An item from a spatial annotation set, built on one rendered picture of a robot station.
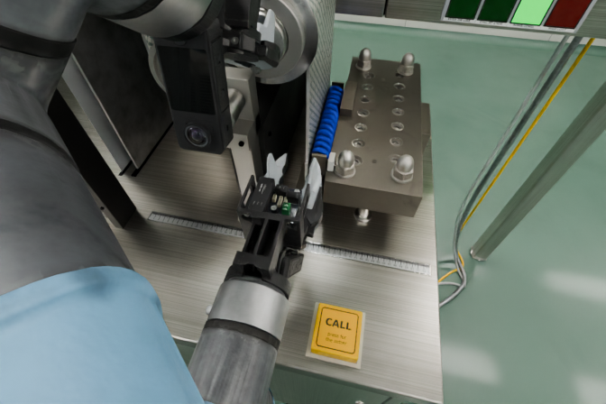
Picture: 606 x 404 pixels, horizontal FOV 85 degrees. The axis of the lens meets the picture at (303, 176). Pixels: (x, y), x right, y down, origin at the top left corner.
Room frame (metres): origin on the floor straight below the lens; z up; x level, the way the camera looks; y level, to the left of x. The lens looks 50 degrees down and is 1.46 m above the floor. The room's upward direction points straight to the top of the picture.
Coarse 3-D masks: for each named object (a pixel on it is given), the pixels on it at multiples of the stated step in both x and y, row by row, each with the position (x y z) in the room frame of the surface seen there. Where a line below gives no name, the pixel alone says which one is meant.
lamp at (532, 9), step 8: (528, 0) 0.64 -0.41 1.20; (536, 0) 0.63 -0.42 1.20; (544, 0) 0.63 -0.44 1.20; (552, 0) 0.63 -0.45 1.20; (520, 8) 0.64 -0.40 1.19; (528, 8) 0.63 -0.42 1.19; (536, 8) 0.63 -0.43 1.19; (544, 8) 0.63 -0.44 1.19; (520, 16) 0.64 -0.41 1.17; (528, 16) 0.63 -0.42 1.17; (536, 16) 0.63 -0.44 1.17
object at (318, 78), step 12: (324, 36) 0.52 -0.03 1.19; (324, 48) 0.53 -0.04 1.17; (324, 60) 0.54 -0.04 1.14; (312, 72) 0.43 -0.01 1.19; (324, 72) 0.54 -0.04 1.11; (312, 84) 0.43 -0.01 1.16; (324, 84) 0.55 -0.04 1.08; (312, 96) 0.43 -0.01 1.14; (324, 96) 0.56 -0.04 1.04; (312, 108) 0.43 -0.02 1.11; (312, 120) 0.44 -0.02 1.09; (312, 132) 0.44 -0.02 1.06; (312, 144) 0.44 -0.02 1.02
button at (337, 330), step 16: (320, 304) 0.19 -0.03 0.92; (320, 320) 0.16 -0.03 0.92; (336, 320) 0.16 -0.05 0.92; (352, 320) 0.16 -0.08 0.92; (320, 336) 0.14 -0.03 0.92; (336, 336) 0.14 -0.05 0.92; (352, 336) 0.14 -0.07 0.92; (320, 352) 0.12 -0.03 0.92; (336, 352) 0.12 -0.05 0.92; (352, 352) 0.12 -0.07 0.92
